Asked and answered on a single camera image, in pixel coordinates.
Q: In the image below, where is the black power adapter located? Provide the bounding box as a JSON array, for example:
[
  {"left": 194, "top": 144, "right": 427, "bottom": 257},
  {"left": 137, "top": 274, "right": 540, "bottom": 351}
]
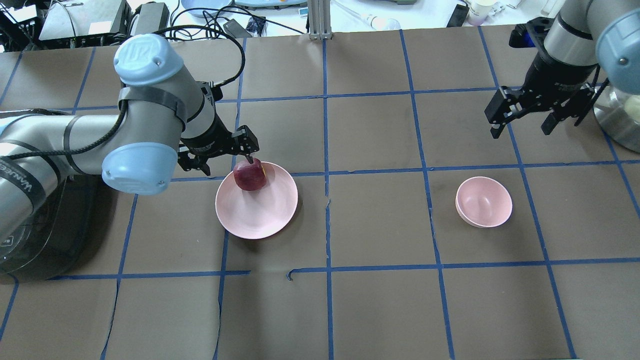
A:
[{"left": 129, "top": 2, "right": 169, "bottom": 36}]

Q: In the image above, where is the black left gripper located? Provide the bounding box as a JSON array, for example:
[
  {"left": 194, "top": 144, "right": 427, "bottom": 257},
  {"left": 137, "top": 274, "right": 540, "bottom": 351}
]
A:
[{"left": 177, "top": 115, "right": 259, "bottom": 177}]

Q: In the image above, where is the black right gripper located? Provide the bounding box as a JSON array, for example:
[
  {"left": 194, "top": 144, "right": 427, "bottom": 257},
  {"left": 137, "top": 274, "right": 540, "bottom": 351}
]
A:
[{"left": 484, "top": 16, "right": 601, "bottom": 140}]

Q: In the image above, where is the pink plate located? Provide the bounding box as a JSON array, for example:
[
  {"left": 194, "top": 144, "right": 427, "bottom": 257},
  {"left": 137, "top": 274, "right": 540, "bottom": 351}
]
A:
[{"left": 215, "top": 161, "right": 298, "bottom": 240}]

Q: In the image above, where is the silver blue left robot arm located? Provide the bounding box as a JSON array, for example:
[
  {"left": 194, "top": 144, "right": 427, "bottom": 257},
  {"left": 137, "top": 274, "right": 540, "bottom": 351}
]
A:
[{"left": 0, "top": 29, "right": 259, "bottom": 239}]

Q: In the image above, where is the white paper cup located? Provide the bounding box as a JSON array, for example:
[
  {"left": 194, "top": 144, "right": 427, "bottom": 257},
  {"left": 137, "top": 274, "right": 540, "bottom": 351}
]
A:
[{"left": 467, "top": 0, "right": 498, "bottom": 27}]

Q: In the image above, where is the black phone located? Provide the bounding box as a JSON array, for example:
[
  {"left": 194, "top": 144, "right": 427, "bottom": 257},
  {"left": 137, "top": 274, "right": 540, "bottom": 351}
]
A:
[{"left": 446, "top": 4, "right": 470, "bottom": 28}]

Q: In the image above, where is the light blue plate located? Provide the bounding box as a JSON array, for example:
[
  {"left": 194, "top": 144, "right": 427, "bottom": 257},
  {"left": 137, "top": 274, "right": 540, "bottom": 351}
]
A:
[{"left": 180, "top": 0, "right": 234, "bottom": 19}]

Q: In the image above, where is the pink bowl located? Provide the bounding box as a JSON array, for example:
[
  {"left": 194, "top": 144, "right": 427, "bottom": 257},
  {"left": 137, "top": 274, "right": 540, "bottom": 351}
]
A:
[{"left": 454, "top": 176, "right": 514, "bottom": 229}]

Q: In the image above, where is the steel pot with yellow items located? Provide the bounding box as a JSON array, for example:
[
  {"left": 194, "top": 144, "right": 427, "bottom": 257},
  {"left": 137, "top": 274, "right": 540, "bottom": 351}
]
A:
[{"left": 593, "top": 85, "right": 640, "bottom": 153}]

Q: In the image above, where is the dark grey rice cooker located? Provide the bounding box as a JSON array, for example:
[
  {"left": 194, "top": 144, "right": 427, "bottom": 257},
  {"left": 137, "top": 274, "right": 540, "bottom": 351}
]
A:
[{"left": 0, "top": 175, "right": 100, "bottom": 285}]

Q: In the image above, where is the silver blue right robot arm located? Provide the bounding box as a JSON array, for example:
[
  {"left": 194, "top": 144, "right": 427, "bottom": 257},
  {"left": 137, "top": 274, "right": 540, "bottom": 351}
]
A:
[{"left": 484, "top": 0, "right": 640, "bottom": 139}]

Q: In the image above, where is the aluminium frame post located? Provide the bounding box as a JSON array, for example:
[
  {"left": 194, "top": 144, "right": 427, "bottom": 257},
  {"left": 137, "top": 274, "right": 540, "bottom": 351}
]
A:
[{"left": 307, "top": 0, "right": 333, "bottom": 41}]

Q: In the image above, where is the red apple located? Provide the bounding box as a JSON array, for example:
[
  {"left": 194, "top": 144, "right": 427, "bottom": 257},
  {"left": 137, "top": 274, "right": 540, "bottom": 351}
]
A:
[{"left": 231, "top": 157, "right": 268, "bottom": 192}]

